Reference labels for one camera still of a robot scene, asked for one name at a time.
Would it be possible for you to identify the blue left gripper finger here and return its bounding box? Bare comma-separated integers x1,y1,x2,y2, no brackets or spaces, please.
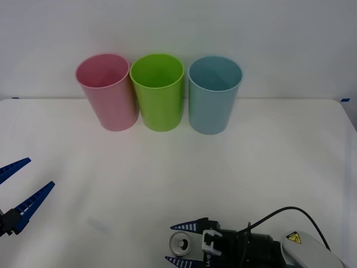
4,180,56,236
0,157,32,186

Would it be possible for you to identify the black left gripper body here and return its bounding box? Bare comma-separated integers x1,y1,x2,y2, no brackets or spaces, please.
0,209,7,238

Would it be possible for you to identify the green plastic bin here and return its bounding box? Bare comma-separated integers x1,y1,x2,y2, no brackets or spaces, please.
129,53,185,132

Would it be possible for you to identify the pale blue plastic bin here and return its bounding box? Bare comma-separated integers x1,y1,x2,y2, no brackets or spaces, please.
187,55,243,135

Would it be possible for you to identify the pink plastic bin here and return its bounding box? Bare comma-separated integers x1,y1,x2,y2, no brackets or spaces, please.
75,53,139,132

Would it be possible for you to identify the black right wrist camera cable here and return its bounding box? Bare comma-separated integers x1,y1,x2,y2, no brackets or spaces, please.
238,205,333,252

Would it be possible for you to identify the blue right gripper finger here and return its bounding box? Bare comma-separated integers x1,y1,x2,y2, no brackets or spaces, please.
170,216,224,235
163,255,204,268

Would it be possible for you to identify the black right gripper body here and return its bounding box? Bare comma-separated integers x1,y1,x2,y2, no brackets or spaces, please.
200,227,249,268

